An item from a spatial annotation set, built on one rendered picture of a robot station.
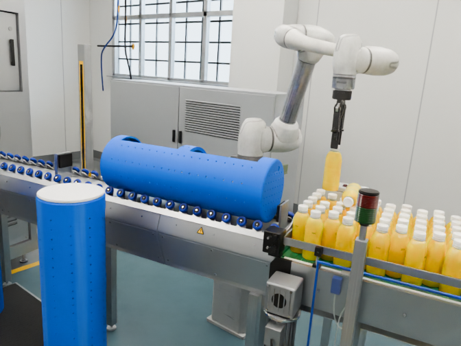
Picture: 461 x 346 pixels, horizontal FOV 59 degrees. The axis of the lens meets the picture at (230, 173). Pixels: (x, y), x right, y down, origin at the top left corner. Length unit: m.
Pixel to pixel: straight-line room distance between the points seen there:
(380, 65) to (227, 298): 1.64
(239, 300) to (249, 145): 0.95
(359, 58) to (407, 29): 2.64
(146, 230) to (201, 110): 2.00
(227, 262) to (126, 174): 0.64
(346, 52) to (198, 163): 0.76
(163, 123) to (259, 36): 1.42
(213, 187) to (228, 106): 1.94
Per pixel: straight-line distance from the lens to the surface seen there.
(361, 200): 1.29
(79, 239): 1.84
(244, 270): 1.85
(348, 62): 1.67
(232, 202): 1.73
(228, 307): 2.67
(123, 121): 4.67
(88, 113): 2.80
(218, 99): 3.69
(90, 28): 7.40
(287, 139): 2.42
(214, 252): 1.86
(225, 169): 1.74
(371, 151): 4.38
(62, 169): 2.52
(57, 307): 2.00
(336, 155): 1.72
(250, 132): 2.34
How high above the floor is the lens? 1.58
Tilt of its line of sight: 14 degrees down
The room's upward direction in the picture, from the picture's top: 4 degrees clockwise
